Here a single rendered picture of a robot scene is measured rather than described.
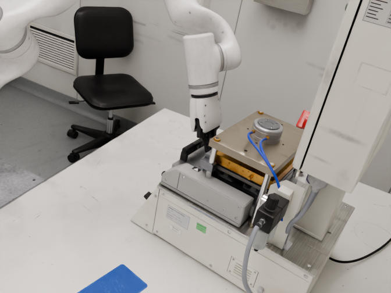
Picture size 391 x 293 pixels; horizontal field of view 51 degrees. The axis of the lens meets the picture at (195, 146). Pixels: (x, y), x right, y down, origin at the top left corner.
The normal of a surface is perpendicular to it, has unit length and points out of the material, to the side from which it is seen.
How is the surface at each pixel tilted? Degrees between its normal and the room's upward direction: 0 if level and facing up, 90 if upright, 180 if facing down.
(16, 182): 0
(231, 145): 0
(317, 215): 90
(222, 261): 90
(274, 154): 0
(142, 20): 90
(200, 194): 90
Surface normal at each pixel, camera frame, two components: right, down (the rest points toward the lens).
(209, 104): 0.76, 0.11
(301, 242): 0.18, -0.85
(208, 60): 0.43, 0.25
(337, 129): -0.55, 0.33
